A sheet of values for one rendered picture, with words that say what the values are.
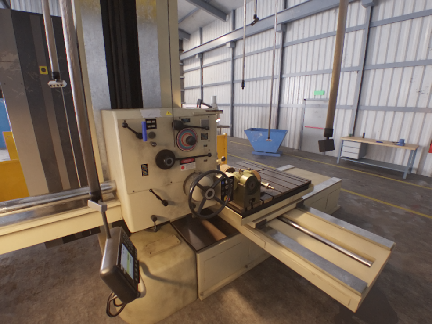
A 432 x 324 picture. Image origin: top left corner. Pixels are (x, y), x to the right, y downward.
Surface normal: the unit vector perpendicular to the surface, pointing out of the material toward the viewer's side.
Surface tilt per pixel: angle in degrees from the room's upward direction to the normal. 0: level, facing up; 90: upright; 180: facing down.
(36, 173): 90
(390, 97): 90
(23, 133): 90
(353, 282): 0
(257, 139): 90
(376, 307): 0
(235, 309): 0
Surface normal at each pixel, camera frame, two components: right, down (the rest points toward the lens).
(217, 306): 0.00, -0.96
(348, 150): -0.81, 0.17
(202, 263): 0.59, 0.22
